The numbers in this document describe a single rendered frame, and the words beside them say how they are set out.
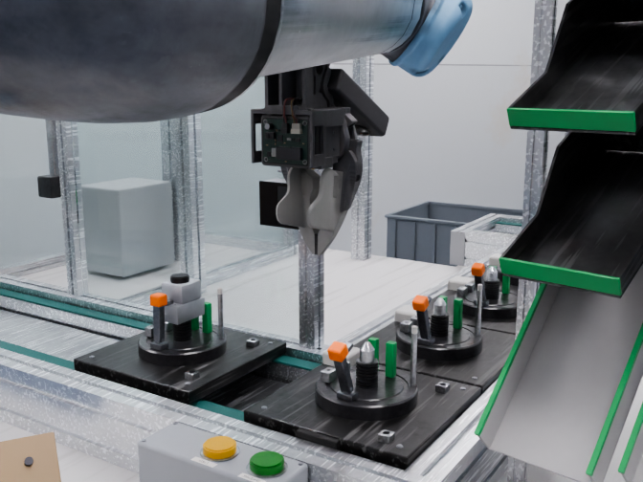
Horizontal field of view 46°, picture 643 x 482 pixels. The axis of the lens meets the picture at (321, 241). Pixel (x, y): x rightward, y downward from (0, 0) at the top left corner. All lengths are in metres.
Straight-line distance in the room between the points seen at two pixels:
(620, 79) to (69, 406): 0.86
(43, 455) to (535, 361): 0.55
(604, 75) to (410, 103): 3.41
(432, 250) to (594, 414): 2.17
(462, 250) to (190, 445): 1.40
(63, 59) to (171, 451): 0.74
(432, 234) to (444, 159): 1.50
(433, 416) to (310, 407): 0.16
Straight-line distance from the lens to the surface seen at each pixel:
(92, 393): 1.14
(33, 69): 0.25
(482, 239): 2.19
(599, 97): 0.85
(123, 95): 0.27
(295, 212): 0.76
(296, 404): 1.03
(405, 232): 3.05
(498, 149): 4.72
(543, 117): 0.80
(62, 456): 1.20
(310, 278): 1.22
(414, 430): 0.97
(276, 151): 0.71
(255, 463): 0.89
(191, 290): 1.20
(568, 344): 0.93
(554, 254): 0.86
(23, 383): 1.26
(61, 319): 1.61
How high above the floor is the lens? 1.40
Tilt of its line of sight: 12 degrees down
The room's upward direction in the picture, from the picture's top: straight up
